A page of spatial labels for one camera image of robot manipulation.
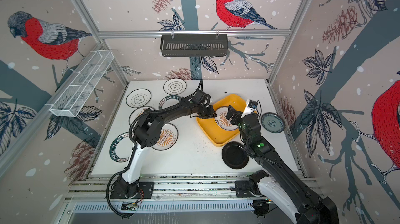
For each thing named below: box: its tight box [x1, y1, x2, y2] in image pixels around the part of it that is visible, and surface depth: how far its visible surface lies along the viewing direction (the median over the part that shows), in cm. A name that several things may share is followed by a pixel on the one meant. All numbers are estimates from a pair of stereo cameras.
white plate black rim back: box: [163, 77, 187, 95], surface depth 120 cm
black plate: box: [221, 141, 250, 170], surface depth 85 cm
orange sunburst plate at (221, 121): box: [214, 106, 240, 131], surface depth 97 cm
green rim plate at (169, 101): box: [158, 95, 182, 110], surface depth 112 cm
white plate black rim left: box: [126, 88, 152, 109], surface depth 113 cm
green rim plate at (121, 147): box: [109, 131, 135, 163], surface depth 90 cm
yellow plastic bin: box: [196, 94, 247, 147], surface depth 94 cm
